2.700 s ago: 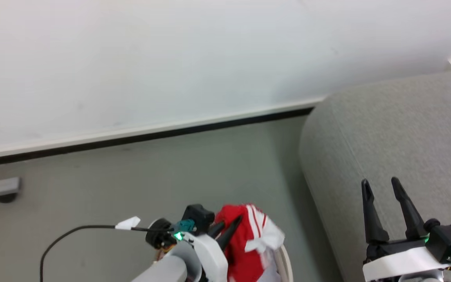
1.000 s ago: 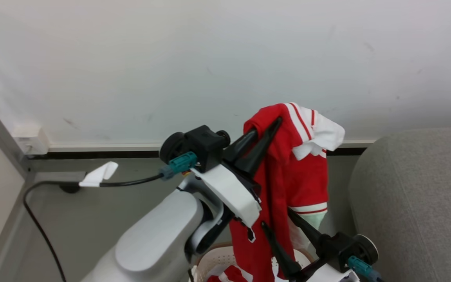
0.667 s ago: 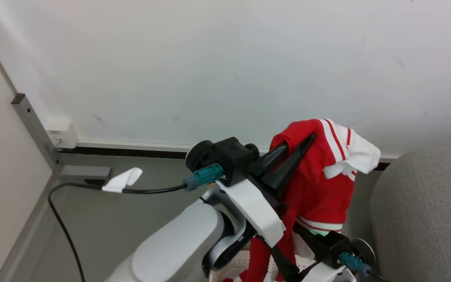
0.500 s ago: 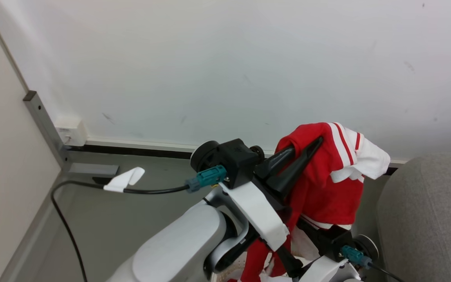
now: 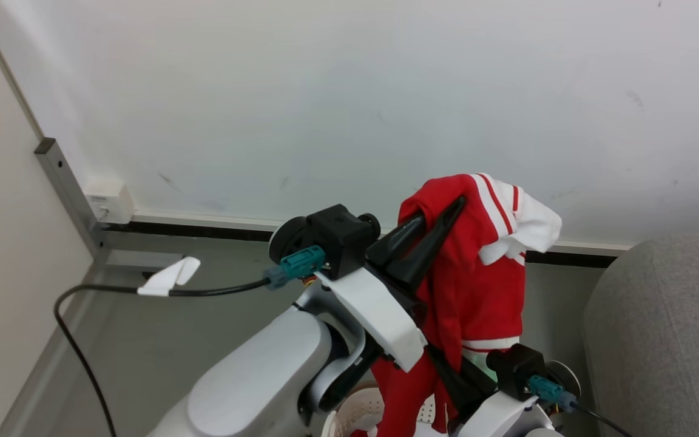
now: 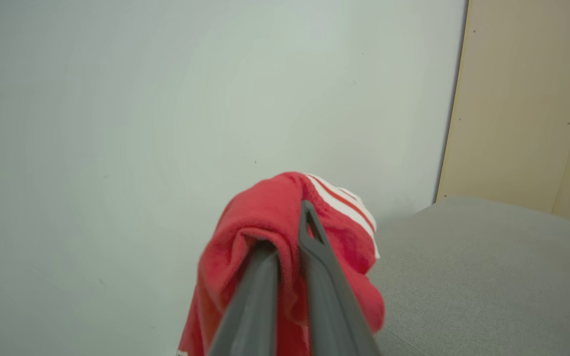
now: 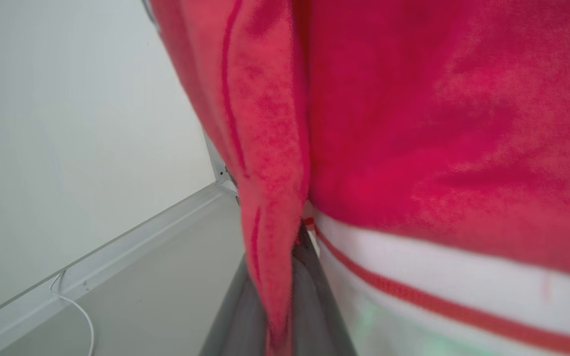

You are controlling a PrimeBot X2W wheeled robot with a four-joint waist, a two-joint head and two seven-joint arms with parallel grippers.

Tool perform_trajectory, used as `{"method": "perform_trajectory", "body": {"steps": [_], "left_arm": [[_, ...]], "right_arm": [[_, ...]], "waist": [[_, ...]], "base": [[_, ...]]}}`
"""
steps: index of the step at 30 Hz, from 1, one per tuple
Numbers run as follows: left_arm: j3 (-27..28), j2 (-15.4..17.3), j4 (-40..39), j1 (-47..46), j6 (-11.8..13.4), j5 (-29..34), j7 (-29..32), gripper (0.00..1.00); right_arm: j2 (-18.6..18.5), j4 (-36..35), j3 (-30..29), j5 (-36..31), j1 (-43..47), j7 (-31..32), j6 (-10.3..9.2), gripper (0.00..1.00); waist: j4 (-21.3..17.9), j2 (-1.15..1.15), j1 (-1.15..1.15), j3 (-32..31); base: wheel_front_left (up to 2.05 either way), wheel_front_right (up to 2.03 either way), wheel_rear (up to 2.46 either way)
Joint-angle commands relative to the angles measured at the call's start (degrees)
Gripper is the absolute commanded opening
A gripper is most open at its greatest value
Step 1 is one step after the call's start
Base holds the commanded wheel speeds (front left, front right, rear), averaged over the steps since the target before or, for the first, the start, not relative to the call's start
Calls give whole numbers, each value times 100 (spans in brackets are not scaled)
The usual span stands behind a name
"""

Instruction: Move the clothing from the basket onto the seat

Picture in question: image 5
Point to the grey fabric sofa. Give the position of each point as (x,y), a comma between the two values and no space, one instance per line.
(665,340)

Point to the white and black baseboard strip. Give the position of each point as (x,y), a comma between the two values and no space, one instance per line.
(204,224)

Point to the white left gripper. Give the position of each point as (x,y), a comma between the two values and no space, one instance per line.
(374,309)

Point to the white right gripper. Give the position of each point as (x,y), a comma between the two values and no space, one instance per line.
(501,419)

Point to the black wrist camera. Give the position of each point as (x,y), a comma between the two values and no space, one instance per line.
(516,370)
(337,237)

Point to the white wall socket box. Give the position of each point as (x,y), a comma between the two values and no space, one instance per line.
(110,200)

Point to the red garment with white stripes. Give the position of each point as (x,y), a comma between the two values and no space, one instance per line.
(477,285)

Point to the grey metal frame post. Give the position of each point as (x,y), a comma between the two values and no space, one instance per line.
(73,194)

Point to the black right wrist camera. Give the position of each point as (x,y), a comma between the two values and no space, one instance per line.
(516,370)

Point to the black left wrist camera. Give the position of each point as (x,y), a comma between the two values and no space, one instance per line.
(337,237)

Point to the white perforated laundry basket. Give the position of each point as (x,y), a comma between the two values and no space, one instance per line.
(358,416)

